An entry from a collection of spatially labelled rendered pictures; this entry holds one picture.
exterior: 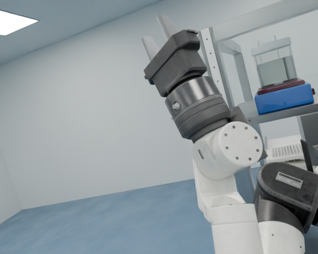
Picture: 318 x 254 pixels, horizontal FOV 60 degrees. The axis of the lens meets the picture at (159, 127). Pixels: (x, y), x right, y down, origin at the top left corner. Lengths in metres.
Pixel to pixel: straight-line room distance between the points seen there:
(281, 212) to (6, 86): 5.85
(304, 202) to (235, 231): 0.20
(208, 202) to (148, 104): 4.26
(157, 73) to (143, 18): 4.26
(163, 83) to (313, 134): 0.78
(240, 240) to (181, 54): 0.28
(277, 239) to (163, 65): 0.35
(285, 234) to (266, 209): 0.06
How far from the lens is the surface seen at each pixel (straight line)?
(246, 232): 0.41
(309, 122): 1.15
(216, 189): 0.47
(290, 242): 0.54
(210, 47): 1.07
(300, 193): 0.58
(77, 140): 5.37
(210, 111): 0.42
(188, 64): 0.44
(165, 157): 4.78
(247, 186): 1.15
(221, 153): 0.38
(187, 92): 0.43
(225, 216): 0.40
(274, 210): 0.57
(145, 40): 0.53
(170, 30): 0.50
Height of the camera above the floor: 1.52
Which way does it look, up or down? 6 degrees down
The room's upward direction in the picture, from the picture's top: 16 degrees counter-clockwise
